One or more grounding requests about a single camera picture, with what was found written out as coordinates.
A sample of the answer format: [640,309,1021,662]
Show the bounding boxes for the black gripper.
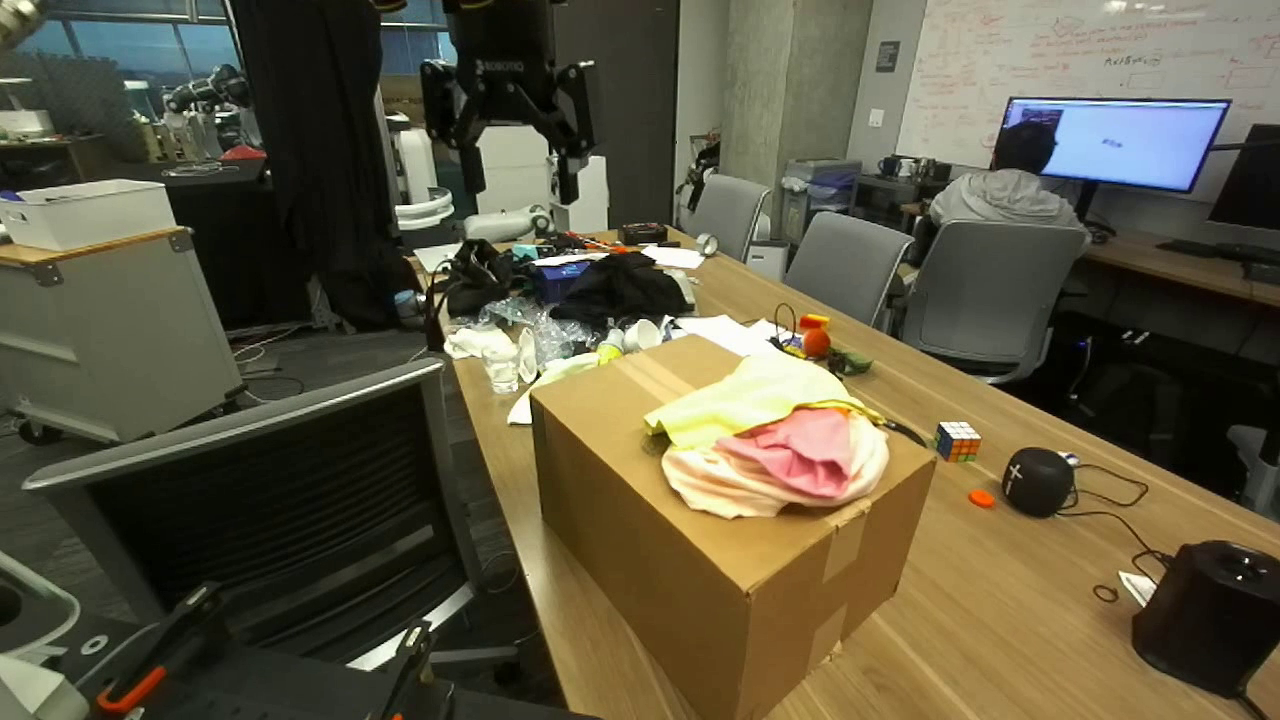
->
[419,0,598,206]

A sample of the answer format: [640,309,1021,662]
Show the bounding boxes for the yellow-green cloth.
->
[640,351,892,456]

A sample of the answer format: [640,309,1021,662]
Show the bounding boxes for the tall black column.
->
[232,0,419,331]

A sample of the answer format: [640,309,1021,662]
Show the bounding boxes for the lit computer monitor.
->
[996,91,1237,195]

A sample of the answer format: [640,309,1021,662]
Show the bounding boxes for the black cylinder device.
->
[1133,535,1280,699]

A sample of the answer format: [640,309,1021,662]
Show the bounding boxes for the cream white cloth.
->
[442,321,521,362]

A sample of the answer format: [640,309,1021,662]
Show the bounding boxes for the person in grey hoodie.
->
[926,121,1086,233]

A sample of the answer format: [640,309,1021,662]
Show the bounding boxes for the dark computer monitor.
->
[1208,121,1280,233]

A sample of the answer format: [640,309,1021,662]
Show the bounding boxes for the long wooden desk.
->
[1077,233,1280,321]

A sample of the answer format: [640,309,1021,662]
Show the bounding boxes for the white paper stack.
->
[672,312,791,361]

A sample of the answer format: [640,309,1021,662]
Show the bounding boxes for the pink and orange cloth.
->
[717,402,863,507]

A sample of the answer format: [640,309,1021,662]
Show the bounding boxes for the white cabinet wooden top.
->
[0,176,246,444]

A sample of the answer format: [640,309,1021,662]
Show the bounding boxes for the black clamp orange handle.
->
[90,582,232,720]

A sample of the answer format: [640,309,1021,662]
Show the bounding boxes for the black round speaker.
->
[996,444,1081,521]

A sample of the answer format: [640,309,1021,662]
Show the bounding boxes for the rubiks cube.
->
[932,415,982,466]

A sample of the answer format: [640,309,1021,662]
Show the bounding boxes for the peach cloth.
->
[657,412,896,523]

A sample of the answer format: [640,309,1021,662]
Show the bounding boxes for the grey cabinet with clutter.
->
[776,154,870,242]

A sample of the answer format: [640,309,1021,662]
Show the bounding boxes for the orange toy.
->
[791,309,837,361]

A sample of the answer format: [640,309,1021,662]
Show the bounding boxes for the thin black speaker cable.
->
[1063,456,1160,569]

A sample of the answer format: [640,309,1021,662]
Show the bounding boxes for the black garment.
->
[549,251,696,331]

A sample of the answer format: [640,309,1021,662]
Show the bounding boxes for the clear plastic bags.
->
[479,290,632,402]

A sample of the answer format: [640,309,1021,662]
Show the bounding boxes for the grey office chair holding clothes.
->
[18,351,522,677]

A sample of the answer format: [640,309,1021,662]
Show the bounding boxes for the black bag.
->
[437,237,535,315]

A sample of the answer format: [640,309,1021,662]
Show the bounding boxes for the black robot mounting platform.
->
[0,634,575,720]

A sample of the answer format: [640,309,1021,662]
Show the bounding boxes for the large brown cardboard box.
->
[526,331,941,720]

